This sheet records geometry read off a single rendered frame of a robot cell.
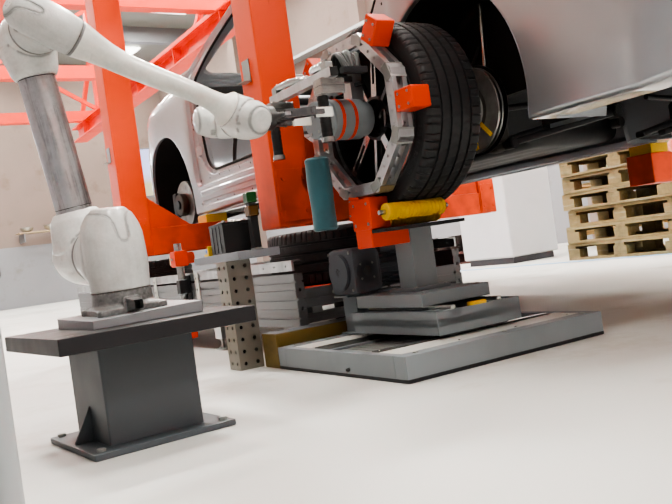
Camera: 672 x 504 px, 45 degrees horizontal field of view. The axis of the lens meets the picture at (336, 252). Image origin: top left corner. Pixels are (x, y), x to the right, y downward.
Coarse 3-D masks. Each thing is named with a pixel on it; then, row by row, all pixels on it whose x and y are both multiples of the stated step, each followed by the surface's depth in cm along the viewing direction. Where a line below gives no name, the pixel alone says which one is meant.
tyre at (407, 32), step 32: (352, 32) 288; (416, 32) 269; (416, 64) 260; (448, 64) 265; (448, 96) 261; (416, 128) 263; (448, 128) 263; (416, 160) 265; (448, 160) 268; (416, 192) 274; (448, 192) 283
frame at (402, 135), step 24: (336, 48) 283; (360, 48) 270; (384, 48) 267; (384, 72) 260; (312, 96) 300; (408, 120) 260; (408, 144) 262; (336, 168) 300; (384, 168) 268; (360, 192) 280; (384, 192) 276
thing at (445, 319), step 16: (448, 304) 290; (464, 304) 283; (480, 304) 266; (496, 304) 269; (512, 304) 273; (368, 320) 290; (384, 320) 281; (400, 320) 273; (416, 320) 265; (432, 320) 258; (448, 320) 258; (464, 320) 262; (480, 320) 265; (496, 320) 269; (432, 336) 263
